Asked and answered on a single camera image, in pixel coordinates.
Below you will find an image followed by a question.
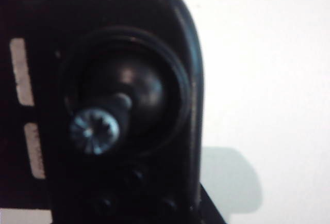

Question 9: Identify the black remote control with joysticks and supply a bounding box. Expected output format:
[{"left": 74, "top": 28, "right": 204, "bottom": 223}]
[{"left": 0, "top": 0, "right": 228, "bottom": 224}]

